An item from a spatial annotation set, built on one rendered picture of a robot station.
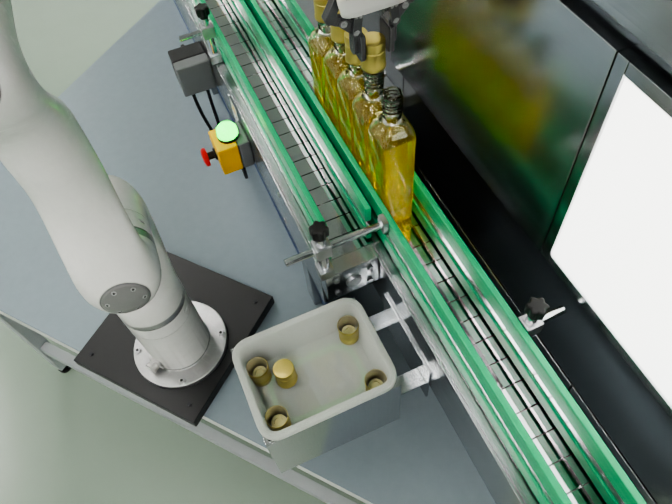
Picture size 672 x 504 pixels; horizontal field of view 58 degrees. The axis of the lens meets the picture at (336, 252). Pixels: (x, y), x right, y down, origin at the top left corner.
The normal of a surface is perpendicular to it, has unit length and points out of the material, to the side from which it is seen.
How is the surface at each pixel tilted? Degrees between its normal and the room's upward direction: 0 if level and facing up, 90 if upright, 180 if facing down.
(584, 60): 90
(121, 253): 62
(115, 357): 1
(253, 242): 0
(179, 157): 0
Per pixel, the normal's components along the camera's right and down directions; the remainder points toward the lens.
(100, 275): 0.20, 0.47
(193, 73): 0.40, 0.75
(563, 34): -0.92, 0.37
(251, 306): -0.07, -0.54
